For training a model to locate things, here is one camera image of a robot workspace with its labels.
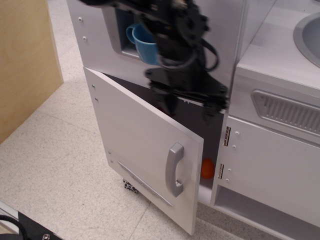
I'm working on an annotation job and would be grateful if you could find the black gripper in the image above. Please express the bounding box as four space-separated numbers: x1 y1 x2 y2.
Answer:
145 57 228 121

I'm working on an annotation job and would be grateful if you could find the silver fridge door handle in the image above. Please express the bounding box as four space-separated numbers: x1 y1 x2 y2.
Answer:
165 142 184 198

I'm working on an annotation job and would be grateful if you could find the white fridge door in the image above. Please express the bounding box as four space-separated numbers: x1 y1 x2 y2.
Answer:
99 81 204 235

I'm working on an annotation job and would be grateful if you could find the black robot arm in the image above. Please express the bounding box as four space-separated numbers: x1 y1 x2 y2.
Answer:
78 0 228 121

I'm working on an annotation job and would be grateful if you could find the silver fridge door emblem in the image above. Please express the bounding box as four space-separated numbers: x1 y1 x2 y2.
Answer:
117 161 174 208

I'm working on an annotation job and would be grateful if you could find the white toy fridge cabinet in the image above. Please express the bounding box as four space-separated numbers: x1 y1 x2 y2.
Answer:
66 0 247 207

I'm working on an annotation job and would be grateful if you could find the red toy bell pepper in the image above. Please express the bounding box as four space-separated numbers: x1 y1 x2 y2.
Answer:
158 107 165 113

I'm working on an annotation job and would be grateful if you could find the upper brass hinge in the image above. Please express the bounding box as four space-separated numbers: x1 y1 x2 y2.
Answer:
223 126 231 147

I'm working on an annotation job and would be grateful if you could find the brass hinge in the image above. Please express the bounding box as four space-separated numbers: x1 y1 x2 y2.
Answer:
217 163 224 179
223 126 231 147

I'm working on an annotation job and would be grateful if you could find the orange toy fruit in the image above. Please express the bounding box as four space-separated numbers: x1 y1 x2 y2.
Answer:
200 158 215 179

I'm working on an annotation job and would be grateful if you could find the lower brass hinge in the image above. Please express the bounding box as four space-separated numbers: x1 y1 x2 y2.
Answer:
217 163 224 179

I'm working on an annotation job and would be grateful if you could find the blue plastic cup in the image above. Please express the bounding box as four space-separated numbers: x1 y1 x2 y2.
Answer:
126 23 159 66

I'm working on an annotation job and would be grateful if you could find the aluminium extrusion foot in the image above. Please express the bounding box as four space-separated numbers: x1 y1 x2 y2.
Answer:
122 179 139 194

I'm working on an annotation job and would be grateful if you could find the white toy kitchen counter unit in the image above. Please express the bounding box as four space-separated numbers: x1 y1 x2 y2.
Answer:
211 0 320 240

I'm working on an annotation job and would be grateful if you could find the white oven cabinet door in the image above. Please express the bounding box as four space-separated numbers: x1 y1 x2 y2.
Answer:
217 117 320 226

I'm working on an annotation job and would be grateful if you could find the grey vent panel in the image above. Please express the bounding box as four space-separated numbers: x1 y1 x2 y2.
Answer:
251 89 320 136

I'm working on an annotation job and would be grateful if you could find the grey round sink basin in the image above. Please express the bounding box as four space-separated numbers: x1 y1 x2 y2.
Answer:
293 12 320 68

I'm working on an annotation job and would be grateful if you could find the light plywood panel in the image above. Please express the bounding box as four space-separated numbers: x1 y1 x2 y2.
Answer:
0 0 63 142

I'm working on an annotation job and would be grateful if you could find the grey dispenser recess frame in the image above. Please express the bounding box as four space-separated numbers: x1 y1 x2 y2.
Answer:
98 0 193 72

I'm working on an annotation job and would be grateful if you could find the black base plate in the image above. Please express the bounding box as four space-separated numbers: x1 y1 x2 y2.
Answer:
18 212 62 240

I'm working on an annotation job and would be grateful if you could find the black braided cable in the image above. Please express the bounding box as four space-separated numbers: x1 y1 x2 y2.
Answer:
0 214 26 240

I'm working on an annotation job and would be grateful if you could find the aluminium frame rail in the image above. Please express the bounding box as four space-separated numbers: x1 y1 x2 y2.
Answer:
0 201 19 221

